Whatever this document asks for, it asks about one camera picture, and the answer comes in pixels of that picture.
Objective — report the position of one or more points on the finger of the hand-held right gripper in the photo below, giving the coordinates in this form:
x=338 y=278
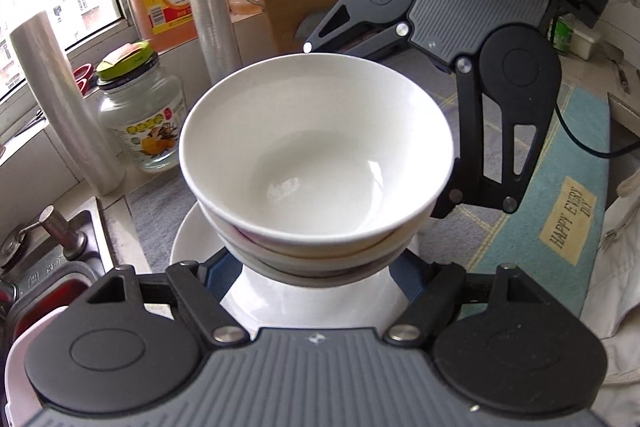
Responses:
x=492 y=157
x=320 y=38

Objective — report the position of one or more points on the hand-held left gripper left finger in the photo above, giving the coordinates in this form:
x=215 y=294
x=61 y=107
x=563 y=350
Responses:
x=222 y=279

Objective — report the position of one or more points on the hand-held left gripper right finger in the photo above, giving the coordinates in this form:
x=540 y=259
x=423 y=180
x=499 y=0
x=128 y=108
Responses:
x=407 y=279

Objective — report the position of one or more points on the white fruit print plate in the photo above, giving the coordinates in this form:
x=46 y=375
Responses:
x=310 y=307

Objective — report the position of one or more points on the plain white bowl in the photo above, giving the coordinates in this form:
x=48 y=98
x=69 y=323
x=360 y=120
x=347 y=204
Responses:
x=310 y=147

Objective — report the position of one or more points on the teal mat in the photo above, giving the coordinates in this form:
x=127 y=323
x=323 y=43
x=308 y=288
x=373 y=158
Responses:
x=565 y=147

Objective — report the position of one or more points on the grey checked cloth mat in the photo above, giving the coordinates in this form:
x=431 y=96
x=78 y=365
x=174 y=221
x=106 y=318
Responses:
x=152 y=227

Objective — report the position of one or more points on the green label bottle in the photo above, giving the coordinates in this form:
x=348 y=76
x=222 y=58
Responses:
x=562 y=34

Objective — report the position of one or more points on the small white container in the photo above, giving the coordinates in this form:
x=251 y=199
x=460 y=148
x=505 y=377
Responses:
x=585 y=44

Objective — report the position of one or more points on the stainless steel sink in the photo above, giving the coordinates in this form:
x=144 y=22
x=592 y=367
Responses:
x=95 y=232

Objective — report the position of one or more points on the metal utensil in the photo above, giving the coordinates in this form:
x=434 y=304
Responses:
x=619 y=67

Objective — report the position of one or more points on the red basin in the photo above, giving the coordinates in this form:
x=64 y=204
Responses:
x=55 y=297

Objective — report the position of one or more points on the metal faucet fitting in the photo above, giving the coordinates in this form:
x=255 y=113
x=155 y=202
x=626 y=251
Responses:
x=60 y=232

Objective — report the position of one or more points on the glass jar with green lid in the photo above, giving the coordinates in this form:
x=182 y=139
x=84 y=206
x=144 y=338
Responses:
x=140 y=127

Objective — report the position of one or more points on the person's beige clothing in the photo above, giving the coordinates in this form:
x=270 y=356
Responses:
x=620 y=282

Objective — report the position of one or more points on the white perforated colander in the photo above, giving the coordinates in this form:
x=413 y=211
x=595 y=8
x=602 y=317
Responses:
x=20 y=357

